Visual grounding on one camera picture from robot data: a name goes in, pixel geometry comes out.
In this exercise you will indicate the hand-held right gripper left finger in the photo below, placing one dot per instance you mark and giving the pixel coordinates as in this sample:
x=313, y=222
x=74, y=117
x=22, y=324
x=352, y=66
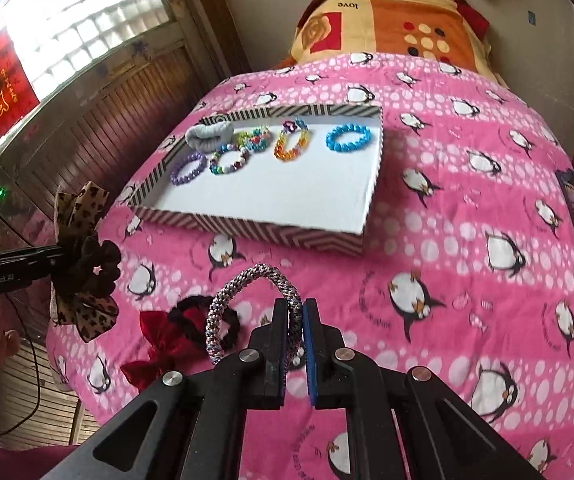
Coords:
x=274, y=350

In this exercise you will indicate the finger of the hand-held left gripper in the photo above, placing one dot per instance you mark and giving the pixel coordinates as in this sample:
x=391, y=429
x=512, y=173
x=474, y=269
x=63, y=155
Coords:
x=37, y=257

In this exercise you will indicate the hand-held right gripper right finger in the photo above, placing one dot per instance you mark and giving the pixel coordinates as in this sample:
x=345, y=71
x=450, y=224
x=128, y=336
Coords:
x=309, y=350

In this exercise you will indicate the leopard bow brown scrunchie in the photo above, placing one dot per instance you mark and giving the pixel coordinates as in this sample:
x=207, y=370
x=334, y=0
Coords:
x=87, y=315

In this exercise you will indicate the striped cardboard box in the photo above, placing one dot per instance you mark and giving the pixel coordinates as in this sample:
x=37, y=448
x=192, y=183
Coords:
x=277, y=195

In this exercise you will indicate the grey scrunchie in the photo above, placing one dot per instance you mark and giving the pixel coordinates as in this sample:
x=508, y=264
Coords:
x=207, y=135

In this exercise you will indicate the red bow black scrunchie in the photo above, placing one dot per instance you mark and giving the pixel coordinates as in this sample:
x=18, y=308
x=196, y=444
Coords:
x=162, y=345

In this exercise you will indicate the pink penguin print blanket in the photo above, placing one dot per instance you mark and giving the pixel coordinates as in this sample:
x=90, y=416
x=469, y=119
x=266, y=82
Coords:
x=442, y=200

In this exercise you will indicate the window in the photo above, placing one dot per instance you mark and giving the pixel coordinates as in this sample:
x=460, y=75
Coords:
x=82, y=20

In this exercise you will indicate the orange yellow patterned pillow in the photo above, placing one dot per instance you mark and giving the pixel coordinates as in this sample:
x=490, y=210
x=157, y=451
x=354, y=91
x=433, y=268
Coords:
x=392, y=15

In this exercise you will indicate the red pillow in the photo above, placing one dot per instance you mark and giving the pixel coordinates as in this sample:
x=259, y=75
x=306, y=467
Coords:
x=474, y=17

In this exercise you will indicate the small blue wall sticker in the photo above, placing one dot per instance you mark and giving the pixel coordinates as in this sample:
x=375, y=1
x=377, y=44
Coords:
x=531, y=17

